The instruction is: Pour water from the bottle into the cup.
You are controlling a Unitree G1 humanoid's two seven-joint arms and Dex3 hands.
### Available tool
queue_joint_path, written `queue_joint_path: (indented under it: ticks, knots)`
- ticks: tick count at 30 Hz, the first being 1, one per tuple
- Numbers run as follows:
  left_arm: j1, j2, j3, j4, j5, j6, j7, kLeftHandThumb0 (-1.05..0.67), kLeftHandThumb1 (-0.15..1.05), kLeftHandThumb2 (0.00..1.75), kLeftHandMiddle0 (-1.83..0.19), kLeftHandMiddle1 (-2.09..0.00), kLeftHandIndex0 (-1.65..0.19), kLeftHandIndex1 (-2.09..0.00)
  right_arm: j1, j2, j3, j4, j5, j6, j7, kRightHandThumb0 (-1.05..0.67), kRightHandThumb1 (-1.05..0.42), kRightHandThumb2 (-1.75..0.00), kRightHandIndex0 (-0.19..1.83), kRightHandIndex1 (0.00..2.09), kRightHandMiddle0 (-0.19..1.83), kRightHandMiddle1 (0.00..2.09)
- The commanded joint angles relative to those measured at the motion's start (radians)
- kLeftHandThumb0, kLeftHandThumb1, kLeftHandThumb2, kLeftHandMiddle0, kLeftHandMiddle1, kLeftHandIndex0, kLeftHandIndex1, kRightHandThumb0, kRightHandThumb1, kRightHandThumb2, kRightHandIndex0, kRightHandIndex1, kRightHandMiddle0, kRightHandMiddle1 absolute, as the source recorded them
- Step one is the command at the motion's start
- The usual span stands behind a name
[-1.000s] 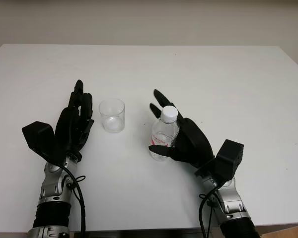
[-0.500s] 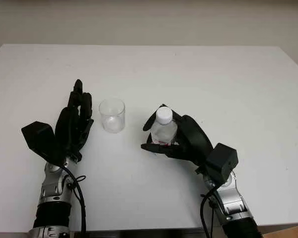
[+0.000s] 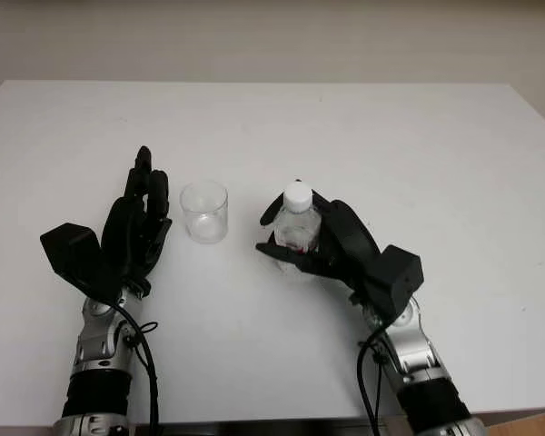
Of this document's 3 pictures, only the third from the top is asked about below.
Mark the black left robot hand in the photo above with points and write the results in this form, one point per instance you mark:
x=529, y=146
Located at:
x=131, y=240

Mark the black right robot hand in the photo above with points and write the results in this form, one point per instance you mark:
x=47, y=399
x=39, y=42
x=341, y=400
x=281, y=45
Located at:
x=349, y=245

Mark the clear plastic water bottle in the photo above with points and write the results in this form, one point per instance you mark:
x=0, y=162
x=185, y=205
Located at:
x=298, y=218

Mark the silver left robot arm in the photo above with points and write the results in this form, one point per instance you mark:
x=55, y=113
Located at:
x=100, y=354

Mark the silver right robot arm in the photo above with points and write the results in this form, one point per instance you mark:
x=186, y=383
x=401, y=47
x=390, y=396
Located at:
x=422, y=359

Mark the clear glass cup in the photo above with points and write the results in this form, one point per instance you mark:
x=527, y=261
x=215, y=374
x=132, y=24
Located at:
x=203, y=218

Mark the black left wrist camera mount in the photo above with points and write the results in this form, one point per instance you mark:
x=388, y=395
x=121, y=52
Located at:
x=75, y=256

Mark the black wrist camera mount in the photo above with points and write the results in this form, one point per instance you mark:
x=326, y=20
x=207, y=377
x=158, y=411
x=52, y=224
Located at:
x=399, y=277
x=75, y=256

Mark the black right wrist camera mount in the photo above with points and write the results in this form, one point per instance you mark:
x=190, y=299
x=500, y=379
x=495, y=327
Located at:
x=399, y=277

